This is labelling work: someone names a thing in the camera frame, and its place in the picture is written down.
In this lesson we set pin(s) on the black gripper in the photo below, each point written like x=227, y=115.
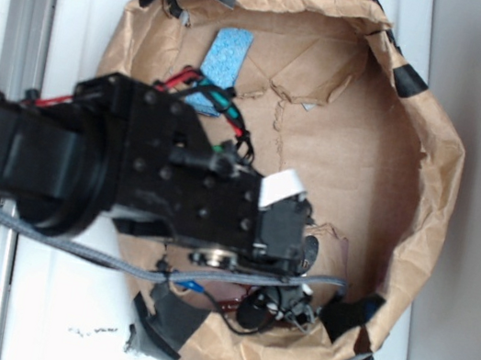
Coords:
x=173, y=183

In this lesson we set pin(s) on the silver key bunch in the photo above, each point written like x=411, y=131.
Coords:
x=304, y=266

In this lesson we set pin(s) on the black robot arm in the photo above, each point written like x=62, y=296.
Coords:
x=61, y=163

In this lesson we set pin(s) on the brown paper bag bin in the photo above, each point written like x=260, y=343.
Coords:
x=326, y=91

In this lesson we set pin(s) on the blue sponge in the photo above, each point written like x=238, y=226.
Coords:
x=225, y=57

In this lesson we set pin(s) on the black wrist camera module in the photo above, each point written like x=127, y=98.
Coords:
x=266, y=306

